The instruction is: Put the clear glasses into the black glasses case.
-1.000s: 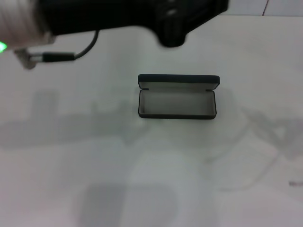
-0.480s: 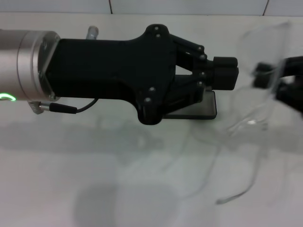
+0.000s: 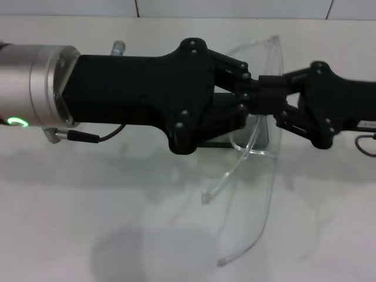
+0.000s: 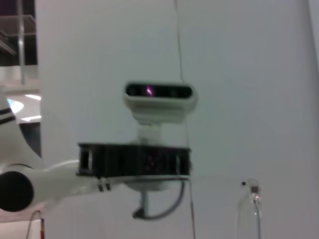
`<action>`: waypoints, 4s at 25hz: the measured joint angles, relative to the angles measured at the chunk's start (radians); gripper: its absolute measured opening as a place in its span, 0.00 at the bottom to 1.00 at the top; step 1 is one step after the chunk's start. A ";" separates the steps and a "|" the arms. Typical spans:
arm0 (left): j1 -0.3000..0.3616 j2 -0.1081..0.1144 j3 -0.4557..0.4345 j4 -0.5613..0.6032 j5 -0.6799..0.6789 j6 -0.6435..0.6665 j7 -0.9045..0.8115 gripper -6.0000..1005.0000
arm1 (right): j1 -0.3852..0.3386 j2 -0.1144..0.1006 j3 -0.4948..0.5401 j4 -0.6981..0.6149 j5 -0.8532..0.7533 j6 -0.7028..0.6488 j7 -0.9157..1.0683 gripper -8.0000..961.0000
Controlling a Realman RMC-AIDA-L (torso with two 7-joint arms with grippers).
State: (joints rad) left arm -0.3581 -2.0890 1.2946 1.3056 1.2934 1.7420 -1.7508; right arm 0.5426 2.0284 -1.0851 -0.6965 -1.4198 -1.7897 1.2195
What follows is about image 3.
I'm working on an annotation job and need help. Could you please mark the dark right wrist cable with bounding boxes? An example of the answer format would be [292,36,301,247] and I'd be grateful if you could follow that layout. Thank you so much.
[354,132,376,156]

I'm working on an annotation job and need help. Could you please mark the silver metal connector plug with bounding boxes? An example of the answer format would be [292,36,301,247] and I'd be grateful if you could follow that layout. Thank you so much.
[110,41,126,56]

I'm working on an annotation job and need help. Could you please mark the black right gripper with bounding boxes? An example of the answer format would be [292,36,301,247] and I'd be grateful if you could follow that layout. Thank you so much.
[260,61,376,150]

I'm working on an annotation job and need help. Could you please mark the clear plastic glasses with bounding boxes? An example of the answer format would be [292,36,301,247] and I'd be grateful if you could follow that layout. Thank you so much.
[201,35,284,268]

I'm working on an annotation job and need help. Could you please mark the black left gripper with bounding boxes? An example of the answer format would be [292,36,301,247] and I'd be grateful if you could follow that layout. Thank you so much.
[63,37,218,155]

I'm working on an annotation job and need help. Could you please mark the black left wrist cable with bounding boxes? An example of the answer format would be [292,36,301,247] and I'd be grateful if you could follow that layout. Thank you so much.
[43,125,127,146]

